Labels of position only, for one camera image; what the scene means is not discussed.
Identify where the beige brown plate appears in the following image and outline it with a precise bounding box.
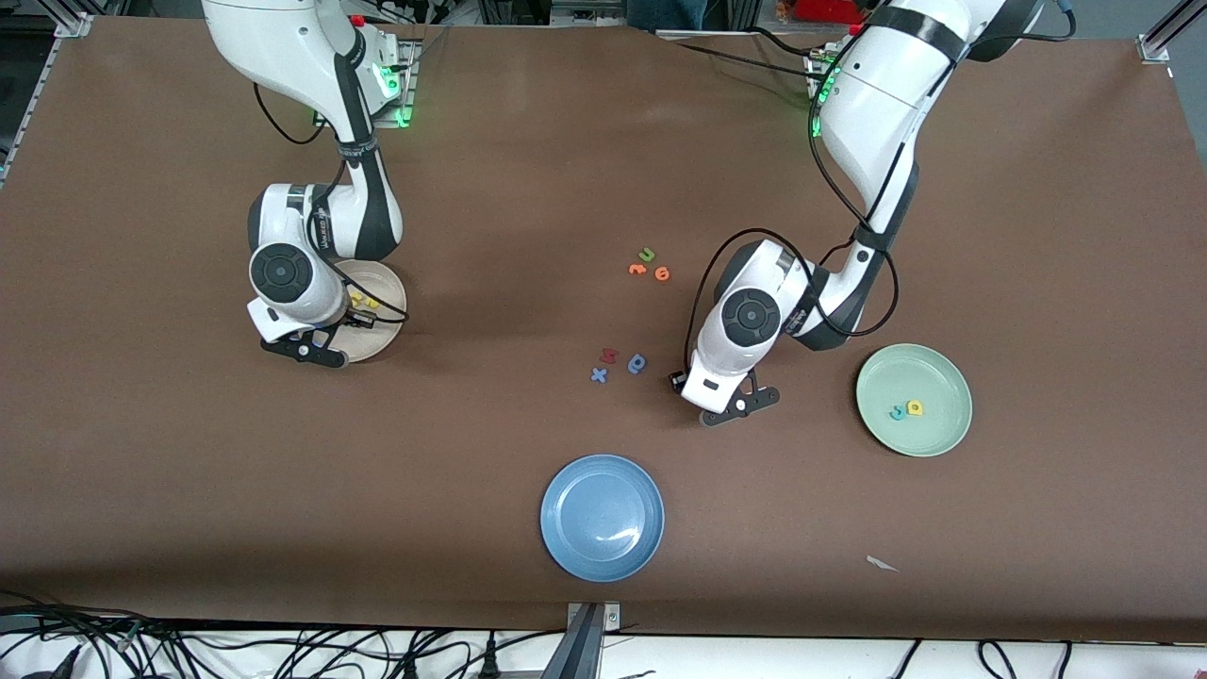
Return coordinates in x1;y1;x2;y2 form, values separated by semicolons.
325;260;408;364

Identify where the blue plate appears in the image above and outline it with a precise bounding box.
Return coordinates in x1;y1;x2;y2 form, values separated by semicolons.
539;454;666;584

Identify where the light green plate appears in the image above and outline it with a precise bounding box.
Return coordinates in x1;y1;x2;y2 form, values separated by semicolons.
855;342;974;458

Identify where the person in blue jeans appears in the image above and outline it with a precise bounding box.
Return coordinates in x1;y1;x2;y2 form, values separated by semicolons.
627;0;708;30

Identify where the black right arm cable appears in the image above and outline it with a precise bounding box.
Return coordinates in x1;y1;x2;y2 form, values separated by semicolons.
253;80;409;329

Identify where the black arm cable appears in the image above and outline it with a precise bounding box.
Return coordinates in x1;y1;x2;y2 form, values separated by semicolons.
685;94;900;373
253;80;409;329

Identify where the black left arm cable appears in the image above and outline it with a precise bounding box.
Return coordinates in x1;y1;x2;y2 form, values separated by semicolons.
685;94;900;373

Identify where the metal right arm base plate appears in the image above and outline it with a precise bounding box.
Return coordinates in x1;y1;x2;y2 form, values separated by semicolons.
316;38;417;128

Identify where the black table cable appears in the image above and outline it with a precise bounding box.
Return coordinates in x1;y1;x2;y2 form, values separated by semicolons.
674;41;818;76
748;26;831;58

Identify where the black floor cable bundle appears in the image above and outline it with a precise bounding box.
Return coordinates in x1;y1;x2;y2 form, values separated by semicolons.
0;589;567;679

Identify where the aluminium frame profile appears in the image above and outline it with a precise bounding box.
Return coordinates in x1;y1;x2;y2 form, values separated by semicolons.
1136;0;1207;65
0;11;95;185

